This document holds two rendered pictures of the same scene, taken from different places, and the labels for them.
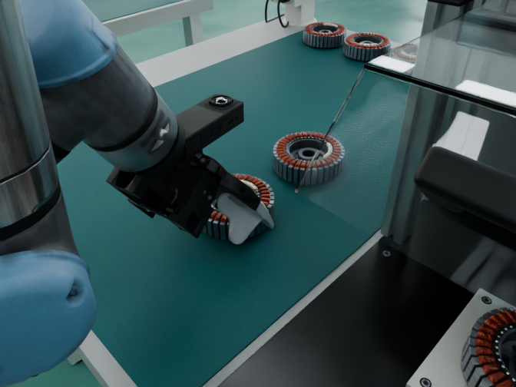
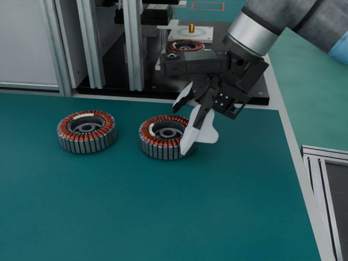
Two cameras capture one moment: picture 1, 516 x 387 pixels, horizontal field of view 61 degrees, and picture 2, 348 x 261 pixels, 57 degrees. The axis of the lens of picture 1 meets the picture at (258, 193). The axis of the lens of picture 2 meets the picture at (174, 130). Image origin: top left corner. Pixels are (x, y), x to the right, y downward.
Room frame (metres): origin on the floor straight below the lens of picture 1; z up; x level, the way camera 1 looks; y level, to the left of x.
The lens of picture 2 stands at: (0.78, 0.43, 1.12)
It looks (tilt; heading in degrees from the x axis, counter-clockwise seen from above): 34 degrees down; 231
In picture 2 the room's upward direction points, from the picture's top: straight up
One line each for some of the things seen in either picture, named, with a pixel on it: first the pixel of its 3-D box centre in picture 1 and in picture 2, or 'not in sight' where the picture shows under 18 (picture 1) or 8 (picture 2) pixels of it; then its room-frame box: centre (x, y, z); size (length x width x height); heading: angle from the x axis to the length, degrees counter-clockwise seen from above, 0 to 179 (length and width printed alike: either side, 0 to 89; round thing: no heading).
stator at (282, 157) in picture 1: (308, 157); (87, 130); (0.58, -0.08, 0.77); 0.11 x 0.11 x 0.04
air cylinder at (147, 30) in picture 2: not in sight; (150, 26); (0.12, -0.50, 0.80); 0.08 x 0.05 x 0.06; 43
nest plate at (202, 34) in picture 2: not in sight; (191, 33); (0.02, -0.40, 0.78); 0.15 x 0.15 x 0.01; 43
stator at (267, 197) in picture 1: (233, 205); (168, 135); (0.47, 0.03, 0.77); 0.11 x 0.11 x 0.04
